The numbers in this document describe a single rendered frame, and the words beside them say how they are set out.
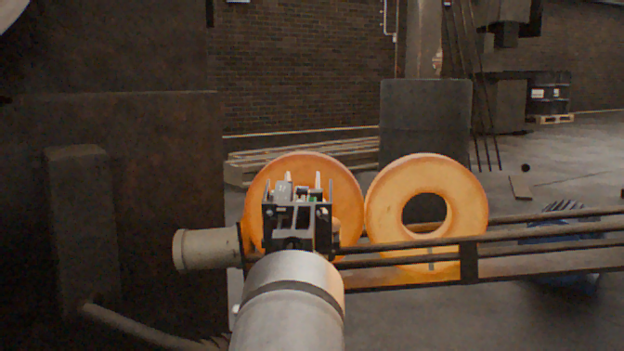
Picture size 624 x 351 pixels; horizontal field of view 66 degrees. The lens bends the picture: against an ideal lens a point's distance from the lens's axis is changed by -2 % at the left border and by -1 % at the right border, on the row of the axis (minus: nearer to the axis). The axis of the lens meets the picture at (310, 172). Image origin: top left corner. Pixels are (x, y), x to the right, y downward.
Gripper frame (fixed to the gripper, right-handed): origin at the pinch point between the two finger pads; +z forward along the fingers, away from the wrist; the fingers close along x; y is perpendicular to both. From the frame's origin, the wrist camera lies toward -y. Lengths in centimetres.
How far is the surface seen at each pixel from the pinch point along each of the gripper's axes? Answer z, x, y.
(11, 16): 2.8, 34.5, 23.1
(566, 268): -5.6, -32.8, -7.1
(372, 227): -2.7, -8.7, -2.8
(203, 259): -4.8, 13.0, -6.5
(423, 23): 392, -86, -48
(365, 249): -5.3, -7.6, -4.4
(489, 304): 97, -67, -105
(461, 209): -2.1, -19.8, -0.6
